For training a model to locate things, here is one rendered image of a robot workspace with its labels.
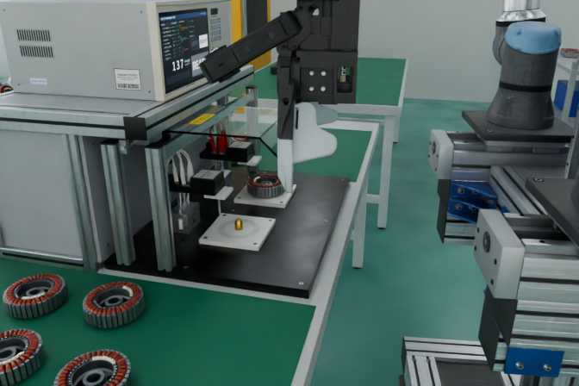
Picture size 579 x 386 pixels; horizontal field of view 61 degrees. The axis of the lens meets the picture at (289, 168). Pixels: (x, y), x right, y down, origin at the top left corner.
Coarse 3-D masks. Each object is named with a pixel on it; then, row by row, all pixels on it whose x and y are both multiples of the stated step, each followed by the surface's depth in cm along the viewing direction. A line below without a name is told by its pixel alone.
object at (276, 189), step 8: (256, 176) 146; (264, 176) 146; (272, 176) 146; (248, 184) 141; (256, 184) 139; (264, 184) 140; (272, 184) 140; (280, 184) 140; (248, 192) 142; (256, 192) 139; (264, 192) 138; (272, 192) 139; (280, 192) 140
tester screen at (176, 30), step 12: (204, 12) 122; (168, 24) 105; (180, 24) 110; (192, 24) 116; (204, 24) 123; (168, 36) 105; (180, 36) 111; (192, 36) 117; (168, 48) 106; (180, 48) 111; (204, 48) 124; (168, 60) 106; (168, 72) 107; (180, 72) 112
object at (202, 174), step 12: (180, 180) 121; (192, 180) 117; (204, 180) 116; (216, 180) 117; (180, 192) 120; (192, 192) 118; (204, 192) 117; (216, 192) 117; (228, 192) 119; (180, 204) 121
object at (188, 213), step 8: (176, 208) 124; (184, 208) 123; (192, 208) 124; (176, 216) 121; (184, 216) 120; (192, 216) 123; (176, 224) 122; (184, 224) 121; (192, 224) 124; (176, 232) 123; (184, 232) 122
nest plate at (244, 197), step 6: (246, 186) 148; (294, 186) 148; (240, 192) 144; (246, 192) 144; (234, 198) 139; (240, 198) 139; (246, 198) 139; (252, 198) 139; (258, 198) 139; (264, 198) 139; (270, 198) 139; (276, 198) 139; (282, 198) 139; (288, 198) 140; (252, 204) 138; (258, 204) 138; (264, 204) 137; (270, 204) 137; (276, 204) 136; (282, 204) 136
